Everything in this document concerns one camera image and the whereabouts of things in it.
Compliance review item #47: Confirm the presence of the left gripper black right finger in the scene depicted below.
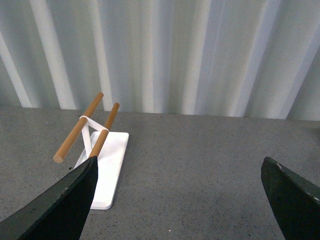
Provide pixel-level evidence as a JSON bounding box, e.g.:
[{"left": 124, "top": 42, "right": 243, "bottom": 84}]
[{"left": 261, "top": 157, "right": 320, "bottom": 240}]

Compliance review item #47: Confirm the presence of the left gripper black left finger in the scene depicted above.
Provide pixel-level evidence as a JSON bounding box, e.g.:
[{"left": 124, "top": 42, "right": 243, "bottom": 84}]
[{"left": 0, "top": 156, "right": 98, "bottom": 240}]

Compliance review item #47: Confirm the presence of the white rack with wooden bars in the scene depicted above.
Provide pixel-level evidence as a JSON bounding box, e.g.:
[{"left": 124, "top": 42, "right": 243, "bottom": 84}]
[{"left": 53, "top": 92, "right": 129, "bottom": 210}]

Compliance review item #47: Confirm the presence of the white pleated curtain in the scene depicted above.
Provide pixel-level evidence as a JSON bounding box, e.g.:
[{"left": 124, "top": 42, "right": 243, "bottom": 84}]
[{"left": 0, "top": 0, "right": 320, "bottom": 121}]

